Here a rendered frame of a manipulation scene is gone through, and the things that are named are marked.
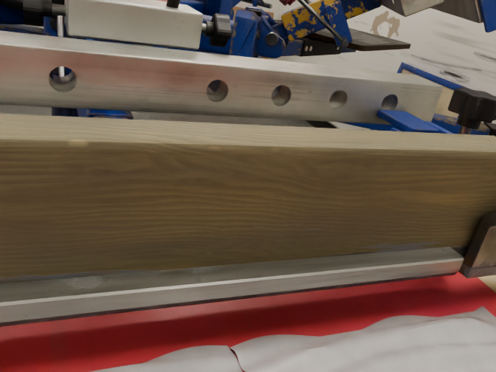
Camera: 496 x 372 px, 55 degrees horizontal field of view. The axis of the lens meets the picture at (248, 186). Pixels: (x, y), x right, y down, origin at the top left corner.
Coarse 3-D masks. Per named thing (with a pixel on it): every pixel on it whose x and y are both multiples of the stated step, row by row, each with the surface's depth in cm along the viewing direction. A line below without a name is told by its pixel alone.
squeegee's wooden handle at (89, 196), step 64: (0, 128) 17; (64, 128) 19; (128, 128) 20; (192, 128) 21; (256, 128) 23; (320, 128) 25; (0, 192) 18; (64, 192) 19; (128, 192) 20; (192, 192) 21; (256, 192) 22; (320, 192) 24; (384, 192) 25; (448, 192) 27; (0, 256) 19; (64, 256) 20; (128, 256) 21; (192, 256) 23; (256, 256) 24; (320, 256) 26
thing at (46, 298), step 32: (352, 256) 26; (384, 256) 27; (416, 256) 28; (448, 256) 28; (0, 288) 19; (32, 288) 20; (64, 288) 20; (96, 288) 20; (128, 288) 21; (160, 288) 21; (192, 288) 22; (224, 288) 22; (256, 288) 23; (288, 288) 24; (0, 320) 19
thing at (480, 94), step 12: (456, 96) 43; (468, 96) 42; (480, 96) 42; (492, 96) 43; (456, 108) 43; (468, 108) 42; (480, 108) 42; (492, 108) 41; (468, 120) 43; (480, 120) 42; (492, 120) 42; (468, 132) 44
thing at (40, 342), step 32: (64, 320) 24; (96, 320) 24; (128, 320) 25; (160, 320) 25; (192, 320) 25; (0, 352) 21; (32, 352) 22; (64, 352) 22; (96, 352) 22; (128, 352) 23; (160, 352) 23
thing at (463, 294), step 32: (352, 288) 31; (384, 288) 31; (416, 288) 32; (448, 288) 33; (480, 288) 33; (224, 320) 26; (256, 320) 26; (288, 320) 27; (320, 320) 27; (352, 320) 28
